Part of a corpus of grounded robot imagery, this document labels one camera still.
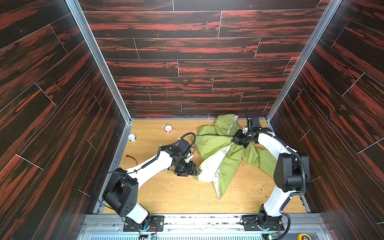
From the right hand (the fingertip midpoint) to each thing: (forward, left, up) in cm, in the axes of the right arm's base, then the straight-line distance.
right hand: (233, 138), depth 94 cm
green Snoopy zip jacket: (-11, +10, 0) cm, 15 cm away
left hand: (-25, +24, -1) cm, 35 cm away
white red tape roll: (+14, +46, -7) cm, 48 cm away
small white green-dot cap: (+5, +71, -8) cm, 72 cm away
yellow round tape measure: (-50, -28, -10) cm, 58 cm away
